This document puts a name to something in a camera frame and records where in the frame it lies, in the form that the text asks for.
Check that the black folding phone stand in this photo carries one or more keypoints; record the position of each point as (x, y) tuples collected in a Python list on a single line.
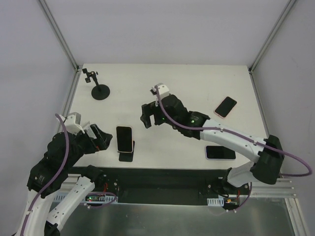
[(127, 156)]

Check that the white slotted cable duct right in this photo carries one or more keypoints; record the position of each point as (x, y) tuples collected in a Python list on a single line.
[(215, 202)]

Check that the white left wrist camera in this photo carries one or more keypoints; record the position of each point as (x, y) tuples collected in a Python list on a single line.
[(73, 123)]

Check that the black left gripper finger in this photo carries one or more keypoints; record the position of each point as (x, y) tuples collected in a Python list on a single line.
[(96, 133), (103, 141)]

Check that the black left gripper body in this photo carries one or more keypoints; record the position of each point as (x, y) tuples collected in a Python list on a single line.
[(93, 138)]

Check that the aluminium frame post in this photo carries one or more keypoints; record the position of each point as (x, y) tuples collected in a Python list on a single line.
[(58, 33), (272, 34)]

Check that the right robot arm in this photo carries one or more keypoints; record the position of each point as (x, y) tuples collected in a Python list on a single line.
[(264, 158)]

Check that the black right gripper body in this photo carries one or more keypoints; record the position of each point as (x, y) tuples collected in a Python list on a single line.
[(151, 112)]

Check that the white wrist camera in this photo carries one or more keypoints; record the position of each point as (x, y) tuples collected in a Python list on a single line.
[(73, 123), (162, 89)]

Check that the aluminium frame post left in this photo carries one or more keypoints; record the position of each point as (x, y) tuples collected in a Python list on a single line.
[(58, 33)]

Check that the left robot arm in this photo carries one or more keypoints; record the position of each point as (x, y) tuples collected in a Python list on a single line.
[(48, 175)]

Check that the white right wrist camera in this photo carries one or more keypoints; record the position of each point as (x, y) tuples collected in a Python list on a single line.
[(162, 89)]

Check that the white slotted cable duct left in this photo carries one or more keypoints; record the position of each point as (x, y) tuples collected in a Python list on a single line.
[(94, 199)]

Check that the lilac-cased phone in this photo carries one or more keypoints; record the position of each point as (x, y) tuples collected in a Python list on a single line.
[(219, 153)]

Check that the beige-cased phone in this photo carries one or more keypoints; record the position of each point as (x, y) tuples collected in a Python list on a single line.
[(124, 139)]

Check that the black round-base phone stand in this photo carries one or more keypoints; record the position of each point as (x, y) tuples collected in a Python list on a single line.
[(100, 91)]

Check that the aluminium frame post right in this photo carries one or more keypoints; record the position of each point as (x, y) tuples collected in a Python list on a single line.
[(272, 34)]

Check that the white slotted cable duct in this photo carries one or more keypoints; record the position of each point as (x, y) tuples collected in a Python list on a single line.
[(94, 199), (215, 202)]

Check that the pink-cased phone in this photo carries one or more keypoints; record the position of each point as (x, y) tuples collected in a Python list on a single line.
[(225, 107)]

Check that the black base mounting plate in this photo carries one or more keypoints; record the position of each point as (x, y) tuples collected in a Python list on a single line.
[(166, 186)]

